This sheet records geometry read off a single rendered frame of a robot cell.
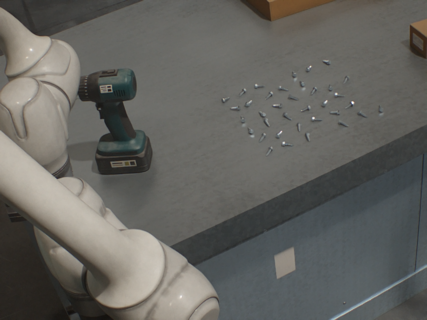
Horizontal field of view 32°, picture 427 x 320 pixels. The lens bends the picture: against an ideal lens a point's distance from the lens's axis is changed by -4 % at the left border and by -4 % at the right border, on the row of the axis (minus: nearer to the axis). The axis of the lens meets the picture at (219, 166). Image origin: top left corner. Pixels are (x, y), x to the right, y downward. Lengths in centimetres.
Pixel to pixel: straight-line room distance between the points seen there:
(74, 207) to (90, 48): 131
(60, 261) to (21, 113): 30
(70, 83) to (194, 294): 57
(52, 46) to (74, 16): 242
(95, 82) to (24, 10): 249
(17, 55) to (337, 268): 94
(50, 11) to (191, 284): 309
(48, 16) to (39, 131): 265
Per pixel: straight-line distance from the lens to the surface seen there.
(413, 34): 191
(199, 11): 216
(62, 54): 135
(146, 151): 160
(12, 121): 120
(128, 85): 150
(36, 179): 80
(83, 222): 81
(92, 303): 107
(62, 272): 100
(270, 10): 205
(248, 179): 155
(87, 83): 152
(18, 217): 132
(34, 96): 120
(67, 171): 129
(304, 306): 187
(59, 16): 380
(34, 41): 133
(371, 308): 206
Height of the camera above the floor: 167
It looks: 40 degrees down
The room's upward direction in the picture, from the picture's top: 10 degrees counter-clockwise
